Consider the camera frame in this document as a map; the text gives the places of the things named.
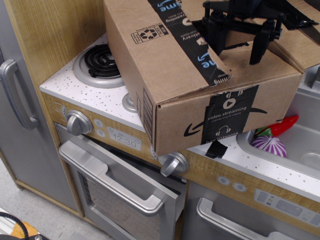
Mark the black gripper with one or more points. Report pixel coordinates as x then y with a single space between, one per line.
246 16

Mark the large cardboard amazon box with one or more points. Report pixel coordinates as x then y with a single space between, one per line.
186 94

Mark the red toy chili pepper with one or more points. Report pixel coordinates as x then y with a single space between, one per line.
277 129

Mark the purple white toy onion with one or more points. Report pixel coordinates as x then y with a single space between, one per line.
271 145

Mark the grey toy sink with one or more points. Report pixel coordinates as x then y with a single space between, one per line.
302 140

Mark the small front stove burner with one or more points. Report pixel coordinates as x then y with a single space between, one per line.
128 104

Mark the black coil stove burner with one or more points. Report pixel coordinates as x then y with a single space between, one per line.
101 63

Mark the silver right stove knob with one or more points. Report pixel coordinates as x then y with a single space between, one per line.
173 163

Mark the silver stove knob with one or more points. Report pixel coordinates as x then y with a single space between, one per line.
78 123
173 163

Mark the grey dishwasher door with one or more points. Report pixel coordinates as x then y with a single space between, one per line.
209 215

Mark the silver left stove knob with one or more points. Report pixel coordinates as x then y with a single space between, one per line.
78 123

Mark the grey oven door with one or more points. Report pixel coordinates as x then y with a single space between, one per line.
123 196

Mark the toy kitchen stove unit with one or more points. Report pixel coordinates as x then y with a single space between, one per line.
220 165

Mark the grey fridge door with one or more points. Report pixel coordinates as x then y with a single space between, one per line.
30 156

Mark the silver fridge handle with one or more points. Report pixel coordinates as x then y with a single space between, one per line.
7 72

